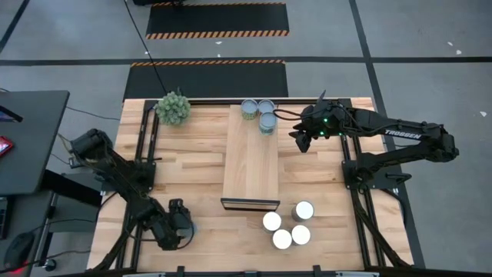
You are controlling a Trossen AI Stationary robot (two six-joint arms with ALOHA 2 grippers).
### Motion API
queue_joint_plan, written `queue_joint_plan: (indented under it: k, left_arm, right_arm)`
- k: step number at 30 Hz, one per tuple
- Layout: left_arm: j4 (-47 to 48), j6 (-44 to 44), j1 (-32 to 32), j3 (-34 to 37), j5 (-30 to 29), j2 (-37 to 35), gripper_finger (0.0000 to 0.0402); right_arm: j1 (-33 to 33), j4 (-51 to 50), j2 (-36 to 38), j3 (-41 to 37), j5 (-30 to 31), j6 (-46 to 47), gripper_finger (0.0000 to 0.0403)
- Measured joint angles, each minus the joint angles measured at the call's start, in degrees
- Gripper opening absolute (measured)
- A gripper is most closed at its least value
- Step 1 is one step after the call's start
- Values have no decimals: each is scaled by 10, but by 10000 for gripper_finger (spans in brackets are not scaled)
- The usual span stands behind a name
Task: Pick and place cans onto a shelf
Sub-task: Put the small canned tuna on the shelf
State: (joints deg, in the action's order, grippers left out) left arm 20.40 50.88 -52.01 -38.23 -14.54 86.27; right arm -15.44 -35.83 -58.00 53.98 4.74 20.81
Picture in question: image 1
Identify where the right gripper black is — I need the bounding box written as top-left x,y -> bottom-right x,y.
288,104 -> 341,154

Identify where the white blue orange can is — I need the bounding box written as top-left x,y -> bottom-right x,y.
258,112 -> 278,136

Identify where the red label can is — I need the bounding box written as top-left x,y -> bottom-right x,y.
257,98 -> 276,115

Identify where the green dotted can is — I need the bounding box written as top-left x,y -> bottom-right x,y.
241,98 -> 259,121

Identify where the tall silver-top can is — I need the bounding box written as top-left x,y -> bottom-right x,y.
291,225 -> 311,246
291,200 -> 315,223
271,229 -> 293,250
262,211 -> 282,233

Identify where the raised wooden shelf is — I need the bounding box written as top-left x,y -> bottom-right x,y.
220,104 -> 281,212

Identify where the green artificial plant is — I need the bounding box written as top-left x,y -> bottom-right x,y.
154,88 -> 192,126

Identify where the black hazard-striped floor mat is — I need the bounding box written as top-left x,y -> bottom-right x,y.
122,59 -> 289,102
145,2 -> 290,40

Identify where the black desk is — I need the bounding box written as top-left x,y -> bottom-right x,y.
0,90 -> 104,270

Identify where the black computer mouse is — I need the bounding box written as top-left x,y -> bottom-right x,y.
3,232 -> 35,272

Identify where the dark keyboard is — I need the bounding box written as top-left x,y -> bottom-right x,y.
0,195 -> 8,239

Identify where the red phone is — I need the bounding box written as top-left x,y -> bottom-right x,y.
0,135 -> 15,158

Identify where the blue-edged tablet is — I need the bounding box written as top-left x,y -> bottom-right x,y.
0,106 -> 23,123

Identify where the black aluminium table frame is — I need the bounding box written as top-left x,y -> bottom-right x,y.
91,98 -> 416,277

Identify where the yellow cable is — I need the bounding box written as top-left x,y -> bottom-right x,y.
56,132 -> 74,155

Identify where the long black floor cable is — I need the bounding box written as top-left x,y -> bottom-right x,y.
123,0 -> 169,96

